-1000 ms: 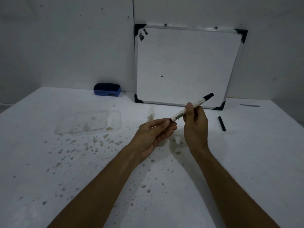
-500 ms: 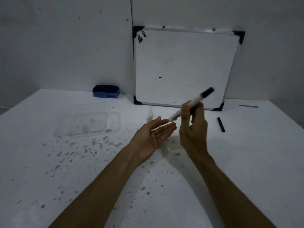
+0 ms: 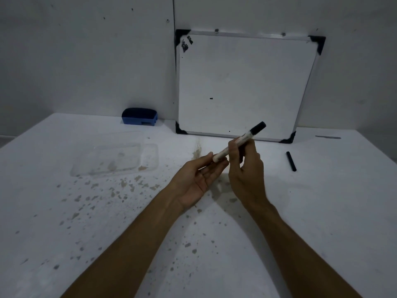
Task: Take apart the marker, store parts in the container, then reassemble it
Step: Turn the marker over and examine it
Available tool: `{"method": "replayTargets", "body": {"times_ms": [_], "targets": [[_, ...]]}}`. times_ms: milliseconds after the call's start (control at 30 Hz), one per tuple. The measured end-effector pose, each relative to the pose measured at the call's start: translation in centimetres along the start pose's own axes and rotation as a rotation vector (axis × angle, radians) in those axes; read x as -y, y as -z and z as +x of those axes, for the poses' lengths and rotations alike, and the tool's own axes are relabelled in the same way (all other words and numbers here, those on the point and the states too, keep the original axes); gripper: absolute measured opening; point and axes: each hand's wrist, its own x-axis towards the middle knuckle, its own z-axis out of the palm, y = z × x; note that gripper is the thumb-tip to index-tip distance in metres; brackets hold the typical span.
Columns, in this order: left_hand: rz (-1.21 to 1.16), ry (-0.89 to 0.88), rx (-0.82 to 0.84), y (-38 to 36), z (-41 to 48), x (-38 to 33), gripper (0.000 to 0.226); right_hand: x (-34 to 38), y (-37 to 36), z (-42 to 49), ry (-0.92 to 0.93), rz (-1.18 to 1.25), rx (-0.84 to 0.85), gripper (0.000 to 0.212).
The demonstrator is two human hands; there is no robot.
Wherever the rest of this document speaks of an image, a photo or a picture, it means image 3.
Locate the person's right hand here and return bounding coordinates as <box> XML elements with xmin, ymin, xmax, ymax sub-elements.
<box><xmin>228</xmin><ymin>137</ymin><xmax>270</xmax><ymax>213</ymax></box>

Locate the blue whiteboard eraser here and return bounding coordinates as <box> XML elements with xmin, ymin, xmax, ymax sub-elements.
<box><xmin>122</xmin><ymin>107</ymin><xmax>158</xmax><ymax>126</ymax></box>

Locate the person's left forearm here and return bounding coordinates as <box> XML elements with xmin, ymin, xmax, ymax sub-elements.
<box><xmin>61</xmin><ymin>193</ymin><xmax>190</xmax><ymax>298</ymax></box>

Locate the person's right forearm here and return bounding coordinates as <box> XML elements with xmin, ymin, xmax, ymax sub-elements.
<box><xmin>245</xmin><ymin>200</ymin><xmax>364</xmax><ymax>298</ymax></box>

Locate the clear plastic tray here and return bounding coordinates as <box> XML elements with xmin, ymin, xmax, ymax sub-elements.
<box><xmin>70</xmin><ymin>131</ymin><xmax>159</xmax><ymax>178</ymax></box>

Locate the white framed whiteboard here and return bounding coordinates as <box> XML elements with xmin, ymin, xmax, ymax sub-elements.
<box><xmin>175</xmin><ymin>29</ymin><xmax>326</xmax><ymax>144</ymax></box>

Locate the white marker pen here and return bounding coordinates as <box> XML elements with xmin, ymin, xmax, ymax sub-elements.
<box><xmin>212</xmin><ymin>121</ymin><xmax>267</xmax><ymax>163</ymax></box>

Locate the person's left hand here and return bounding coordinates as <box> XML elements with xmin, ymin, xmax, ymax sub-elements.
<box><xmin>169</xmin><ymin>152</ymin><xmax>230</xmax><ymax>211</ymax></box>

